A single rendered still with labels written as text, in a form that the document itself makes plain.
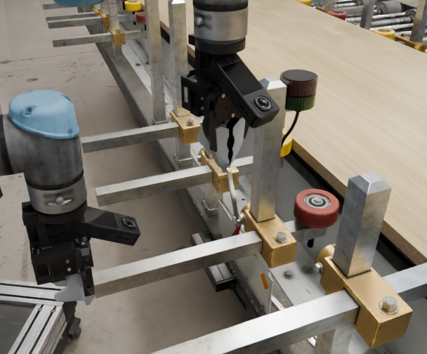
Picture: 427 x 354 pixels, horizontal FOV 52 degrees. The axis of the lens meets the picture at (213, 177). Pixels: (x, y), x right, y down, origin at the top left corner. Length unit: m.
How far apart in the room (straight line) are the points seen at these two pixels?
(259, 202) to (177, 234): 1.36
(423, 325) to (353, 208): 0.39
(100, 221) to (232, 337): 0.27
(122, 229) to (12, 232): 1.68
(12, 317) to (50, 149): 1.13
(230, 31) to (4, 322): 1.28
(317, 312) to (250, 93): 0.30
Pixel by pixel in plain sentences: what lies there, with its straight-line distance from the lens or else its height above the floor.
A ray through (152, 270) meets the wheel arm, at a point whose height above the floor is 0.86.
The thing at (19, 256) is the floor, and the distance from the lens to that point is 2.20.
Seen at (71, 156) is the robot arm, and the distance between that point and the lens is 0.58.
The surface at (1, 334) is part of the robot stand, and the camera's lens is 1.62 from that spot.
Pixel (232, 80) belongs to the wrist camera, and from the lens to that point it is 0.62.
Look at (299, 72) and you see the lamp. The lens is 0.74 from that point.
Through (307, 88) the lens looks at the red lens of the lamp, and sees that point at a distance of 0.71.
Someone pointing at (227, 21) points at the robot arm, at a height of 1.24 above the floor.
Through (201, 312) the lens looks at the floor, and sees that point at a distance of 1.80.
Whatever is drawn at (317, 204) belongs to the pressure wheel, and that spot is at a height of 0.91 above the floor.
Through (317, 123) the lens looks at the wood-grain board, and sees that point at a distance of 1.12.
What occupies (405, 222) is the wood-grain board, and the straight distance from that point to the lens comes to 0.84.
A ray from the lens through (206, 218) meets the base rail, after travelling 1.10.
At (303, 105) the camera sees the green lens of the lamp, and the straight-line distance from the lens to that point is 0.72.
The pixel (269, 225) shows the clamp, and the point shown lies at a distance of 0.82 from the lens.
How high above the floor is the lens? 1.39
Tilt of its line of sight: 33 degrees down
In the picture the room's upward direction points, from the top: straight up
